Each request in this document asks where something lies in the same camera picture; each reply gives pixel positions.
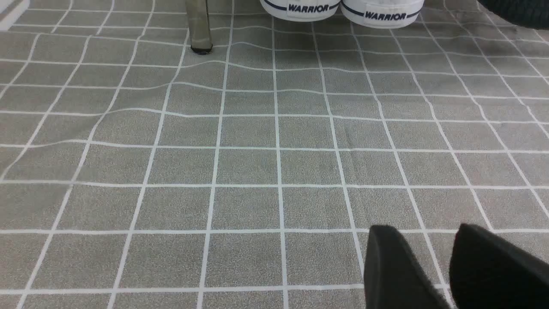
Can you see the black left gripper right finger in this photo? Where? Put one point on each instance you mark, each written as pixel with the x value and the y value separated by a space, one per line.
pixel 488 272

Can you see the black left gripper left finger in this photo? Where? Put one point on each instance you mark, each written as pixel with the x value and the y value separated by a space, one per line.
pixel 393 277

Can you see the navy slip-on shoe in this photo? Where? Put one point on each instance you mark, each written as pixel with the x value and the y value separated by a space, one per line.
pixel 382 14
pixel 302 11

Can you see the stainless steel shoe rack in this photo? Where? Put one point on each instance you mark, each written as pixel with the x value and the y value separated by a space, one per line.
pixel 198 22

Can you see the black knit sneaker left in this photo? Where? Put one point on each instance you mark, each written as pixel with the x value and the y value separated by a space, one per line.
pixel 531 14

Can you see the grey grid pattern floor mat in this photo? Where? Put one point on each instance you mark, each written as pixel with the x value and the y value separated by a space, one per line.
pixel 137 174

